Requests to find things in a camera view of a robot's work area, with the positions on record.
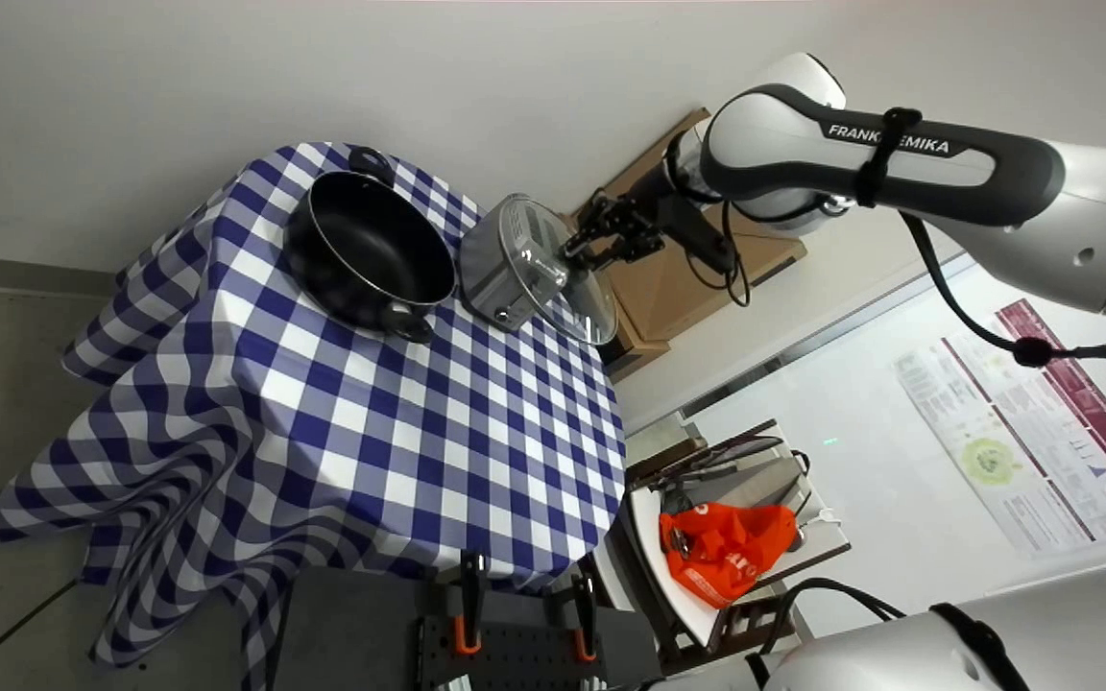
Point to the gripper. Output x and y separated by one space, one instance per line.
654 197

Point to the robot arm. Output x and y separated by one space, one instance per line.
1023 250

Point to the glass pot lid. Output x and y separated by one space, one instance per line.
580 297

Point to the black pot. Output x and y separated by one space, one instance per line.
371 251

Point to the cardboard box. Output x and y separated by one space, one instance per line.
673 283

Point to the silver metal toaster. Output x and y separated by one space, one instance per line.
488 269

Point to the blue white checkered tablecloth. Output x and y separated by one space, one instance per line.
351 432

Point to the orange plastic bag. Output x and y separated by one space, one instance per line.
721 557

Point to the wooden chair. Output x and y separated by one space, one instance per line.
678 576

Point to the orange black clamp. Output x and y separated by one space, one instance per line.
468 605
585 619

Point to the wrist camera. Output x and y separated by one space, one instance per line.
704 240

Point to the wall poster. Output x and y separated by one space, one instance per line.
1043 441

